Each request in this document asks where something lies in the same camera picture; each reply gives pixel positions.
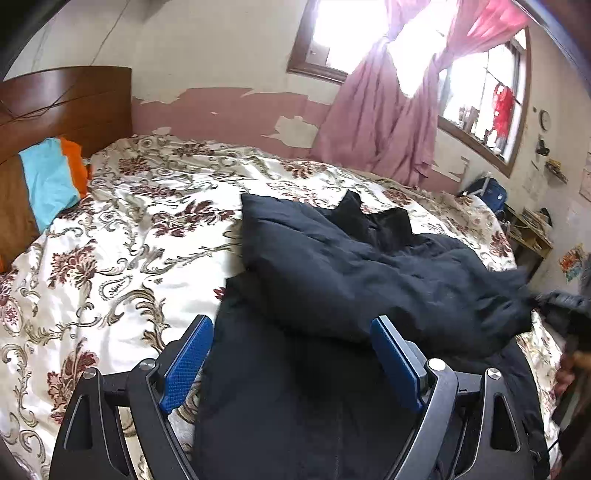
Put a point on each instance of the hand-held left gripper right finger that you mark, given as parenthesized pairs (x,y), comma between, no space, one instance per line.
(392,360)

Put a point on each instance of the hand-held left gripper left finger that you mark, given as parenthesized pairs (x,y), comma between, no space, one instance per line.
(184,369)

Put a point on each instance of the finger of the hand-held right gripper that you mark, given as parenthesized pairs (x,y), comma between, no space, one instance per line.
(563,301)

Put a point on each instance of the black padded jacket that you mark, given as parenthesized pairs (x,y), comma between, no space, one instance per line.
(323,277)

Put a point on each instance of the wooden bedside shelf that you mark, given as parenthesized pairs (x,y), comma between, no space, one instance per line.
(531,230)

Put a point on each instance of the blue bag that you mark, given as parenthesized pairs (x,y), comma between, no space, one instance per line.
(491,194)

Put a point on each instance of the floral patterned bedspread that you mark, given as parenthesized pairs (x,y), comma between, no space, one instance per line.
(138,230)

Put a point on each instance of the red hanging garment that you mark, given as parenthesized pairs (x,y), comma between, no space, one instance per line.
(503,108)

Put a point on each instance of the wooden framed window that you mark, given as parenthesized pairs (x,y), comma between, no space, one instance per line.
(471,92)
(323,32)

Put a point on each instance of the pink curtain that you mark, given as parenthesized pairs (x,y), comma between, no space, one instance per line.
(364,115)
(429,115)

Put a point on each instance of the blue orange brown pillow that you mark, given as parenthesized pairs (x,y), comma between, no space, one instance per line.
(46,175)

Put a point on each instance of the wooden headboard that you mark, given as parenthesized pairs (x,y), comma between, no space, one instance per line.
(69,101)

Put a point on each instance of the colourful cartoon wall picture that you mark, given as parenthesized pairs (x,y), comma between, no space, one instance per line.
(572,263)

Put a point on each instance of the small wall shelf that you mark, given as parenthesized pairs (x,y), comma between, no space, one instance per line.
(556,170)

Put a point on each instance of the black wall-mounted object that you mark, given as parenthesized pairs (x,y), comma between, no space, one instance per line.
(542,147)

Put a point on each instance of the round wall clock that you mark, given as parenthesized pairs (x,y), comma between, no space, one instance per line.
(545,120)

